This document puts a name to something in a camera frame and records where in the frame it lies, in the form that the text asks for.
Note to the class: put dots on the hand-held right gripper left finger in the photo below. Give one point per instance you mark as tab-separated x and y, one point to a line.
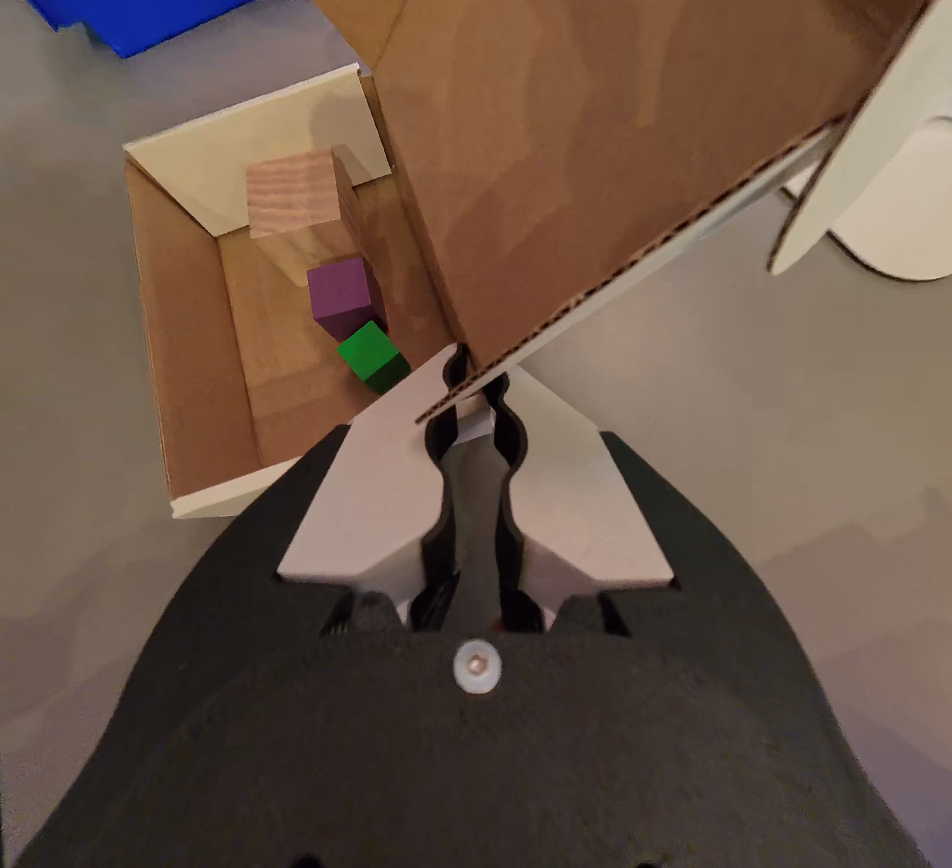
357	511

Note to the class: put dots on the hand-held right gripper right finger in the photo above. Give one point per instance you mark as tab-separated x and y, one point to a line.
587	511

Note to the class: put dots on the green cube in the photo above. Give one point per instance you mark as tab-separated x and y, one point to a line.
368	351

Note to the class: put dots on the purple cube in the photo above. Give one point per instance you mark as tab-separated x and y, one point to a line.
342	291

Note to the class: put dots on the large plain wooden cube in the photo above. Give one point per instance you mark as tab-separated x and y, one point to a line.
294	195

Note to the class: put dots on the white and brown cardboard box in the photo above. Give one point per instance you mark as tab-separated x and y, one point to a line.
595	102

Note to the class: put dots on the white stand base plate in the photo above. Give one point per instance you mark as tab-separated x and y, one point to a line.
907	213

